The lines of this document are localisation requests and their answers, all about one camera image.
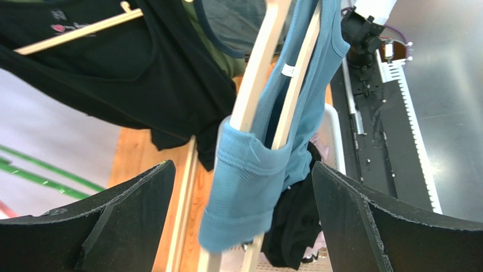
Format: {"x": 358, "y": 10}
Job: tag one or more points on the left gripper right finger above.
{"x": 366, "y": 230}

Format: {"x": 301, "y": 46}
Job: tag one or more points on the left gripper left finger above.
{"x": 118, "y": 229}

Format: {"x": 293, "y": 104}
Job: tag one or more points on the black tank top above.
{"x": 295, "y": 233}

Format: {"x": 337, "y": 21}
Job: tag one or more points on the pink plastic hanger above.
{"x": 6, "y": 212}

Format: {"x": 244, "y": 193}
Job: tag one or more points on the blue tank top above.
{"x": 249, "y": 176}

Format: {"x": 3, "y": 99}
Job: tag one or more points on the green plastic hanger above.
{"x": 52, "y": 177}

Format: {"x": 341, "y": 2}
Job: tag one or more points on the black garment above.
{"x": 153, "y": 72}

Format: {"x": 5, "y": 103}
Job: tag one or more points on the beige wooden hanger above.
{"x": 254, "y": 81}

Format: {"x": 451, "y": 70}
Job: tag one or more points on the mauve tank top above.
{"x": 319, "y": 153}

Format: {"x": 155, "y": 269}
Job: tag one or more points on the light wooden hanger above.
{"x": 127, "y": 16}

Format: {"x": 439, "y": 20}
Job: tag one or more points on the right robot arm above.
{"x": 362, "y": 25}

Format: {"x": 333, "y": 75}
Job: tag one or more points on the olive green tank top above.
{"x": 232, "y": 67}

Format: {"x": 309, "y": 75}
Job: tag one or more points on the wooden clothes rack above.
{"x": 183, "y": 208}

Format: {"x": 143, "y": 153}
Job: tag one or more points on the white plastic basket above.
{"x": 329, "y": 133}

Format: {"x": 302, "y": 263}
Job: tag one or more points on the grey fleece blanket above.
{"x": 236, "y": 23}

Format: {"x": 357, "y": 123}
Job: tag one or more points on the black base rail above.
{"x": 382, "y": 141}

